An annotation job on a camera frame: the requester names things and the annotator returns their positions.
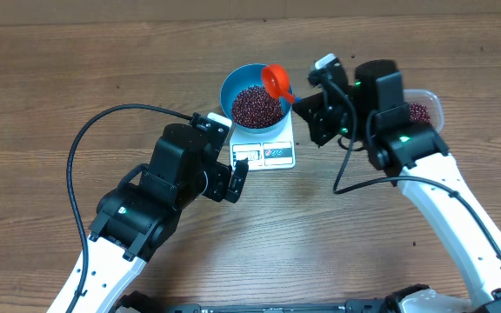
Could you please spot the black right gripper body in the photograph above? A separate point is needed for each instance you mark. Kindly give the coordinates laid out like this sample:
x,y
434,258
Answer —
x,y
329,127

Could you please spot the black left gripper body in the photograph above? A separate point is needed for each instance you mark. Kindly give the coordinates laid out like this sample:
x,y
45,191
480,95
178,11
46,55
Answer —
x,y
217,180

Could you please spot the orange scoop with blue handle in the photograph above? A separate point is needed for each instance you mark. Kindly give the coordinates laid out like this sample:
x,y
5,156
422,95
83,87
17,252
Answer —
x,y
277,83

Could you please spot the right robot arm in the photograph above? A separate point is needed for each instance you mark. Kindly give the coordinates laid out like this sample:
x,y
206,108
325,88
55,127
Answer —
x,y
414,157

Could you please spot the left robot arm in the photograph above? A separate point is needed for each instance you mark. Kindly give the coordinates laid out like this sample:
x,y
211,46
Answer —
x,y
143,211

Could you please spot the white digital kitchen scale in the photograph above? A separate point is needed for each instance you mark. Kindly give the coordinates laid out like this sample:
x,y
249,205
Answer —
x,y
264,149

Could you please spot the red beans in bowl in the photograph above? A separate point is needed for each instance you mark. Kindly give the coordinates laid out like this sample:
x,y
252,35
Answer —
x,y
254,108

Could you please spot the blue metal bowl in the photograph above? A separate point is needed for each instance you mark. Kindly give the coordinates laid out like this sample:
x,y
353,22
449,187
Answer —
x,y
241,79

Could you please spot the clear plastic container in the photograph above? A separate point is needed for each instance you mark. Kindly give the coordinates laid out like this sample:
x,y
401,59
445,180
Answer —
x,y
431,101

